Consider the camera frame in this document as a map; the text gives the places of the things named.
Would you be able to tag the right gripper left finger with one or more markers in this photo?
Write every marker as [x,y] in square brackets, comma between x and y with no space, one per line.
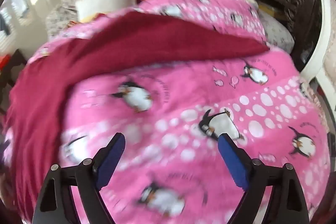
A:
[55,201]

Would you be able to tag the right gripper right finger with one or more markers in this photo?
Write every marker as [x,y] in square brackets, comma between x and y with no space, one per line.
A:
[286,203]

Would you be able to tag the dark red garment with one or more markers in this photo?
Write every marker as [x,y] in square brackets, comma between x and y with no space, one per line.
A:
[37,100]

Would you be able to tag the pink penguin blanket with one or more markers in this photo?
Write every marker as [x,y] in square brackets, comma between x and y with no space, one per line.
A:
[171,115]

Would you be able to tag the white chair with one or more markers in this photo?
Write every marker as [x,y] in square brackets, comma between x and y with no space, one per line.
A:
[321,65]

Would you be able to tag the white pillow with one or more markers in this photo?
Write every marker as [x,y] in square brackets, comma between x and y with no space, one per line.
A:
[87,9]

